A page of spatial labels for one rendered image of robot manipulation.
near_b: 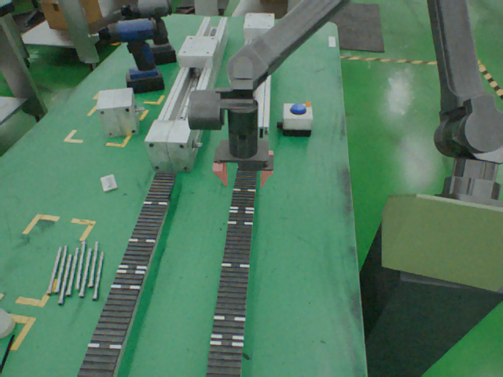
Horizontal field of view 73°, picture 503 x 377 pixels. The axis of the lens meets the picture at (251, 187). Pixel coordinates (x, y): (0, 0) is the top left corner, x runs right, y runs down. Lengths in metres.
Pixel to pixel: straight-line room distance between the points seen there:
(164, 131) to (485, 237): 0.68
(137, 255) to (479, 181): 0.62
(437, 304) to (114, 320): 0.61
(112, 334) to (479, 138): 0.68
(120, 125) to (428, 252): 0.81
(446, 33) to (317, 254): 0.47
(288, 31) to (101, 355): 0.61
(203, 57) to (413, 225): 0.81
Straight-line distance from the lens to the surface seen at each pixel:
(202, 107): 0.62
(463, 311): 0.85
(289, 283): 0.66
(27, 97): 2.71
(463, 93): 0.72
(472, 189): 0.70
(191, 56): 1.16
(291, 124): 0.96
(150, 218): 0.74
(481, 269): 0.73
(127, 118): 1.01
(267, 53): 0.64
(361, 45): 3.80
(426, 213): 0.61
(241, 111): 0.60
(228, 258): 0.65
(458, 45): 0.75
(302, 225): 0.74
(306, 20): 0.68
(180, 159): 0.85
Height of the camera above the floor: 1.35
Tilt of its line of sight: 44 degrees down
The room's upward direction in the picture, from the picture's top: straight up
